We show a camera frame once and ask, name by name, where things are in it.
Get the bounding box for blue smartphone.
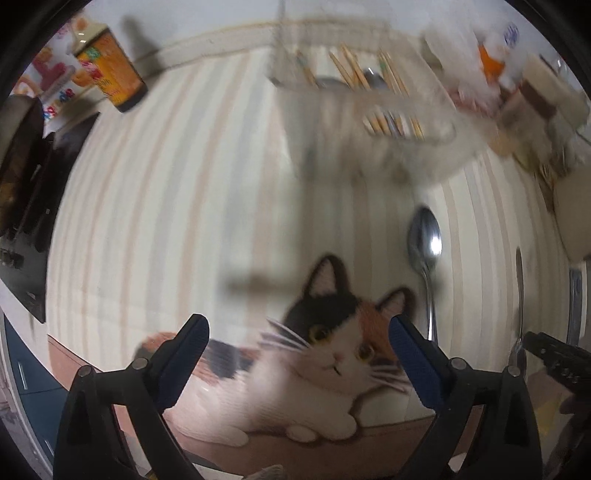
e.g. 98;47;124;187
568;270;584;344

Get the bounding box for black gas stove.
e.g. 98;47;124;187
0;111;102;324

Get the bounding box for orange paper cup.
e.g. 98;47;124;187
74;25;148;114

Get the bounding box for striped table cover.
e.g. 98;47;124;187
46;21;591;467

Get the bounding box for plastic cup blue label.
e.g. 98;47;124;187
478;18;522;84

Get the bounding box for wooden chopstick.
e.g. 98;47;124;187
295;48;320;88
329;50;376;136
339;44;382;137
346;48;387;138
383;53;424;139
378;52;416;138

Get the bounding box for clear plastic container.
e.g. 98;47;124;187
265;0;459;185

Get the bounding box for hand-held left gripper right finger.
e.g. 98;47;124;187
389;315;543;480

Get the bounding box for clear plastic bag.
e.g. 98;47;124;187
420;14;490;112

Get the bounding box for grey slipper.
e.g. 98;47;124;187
249;464;289;480

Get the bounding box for calico cat shaped mat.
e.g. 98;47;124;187
131;253;419;448

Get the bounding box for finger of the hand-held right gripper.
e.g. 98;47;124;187
523;331;591;394

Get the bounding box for colourful wall stickers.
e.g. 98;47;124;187
18;14;107;121

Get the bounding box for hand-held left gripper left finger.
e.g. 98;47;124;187
53;314;211;480

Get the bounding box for blue cabinet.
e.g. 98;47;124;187
0;318;61;480

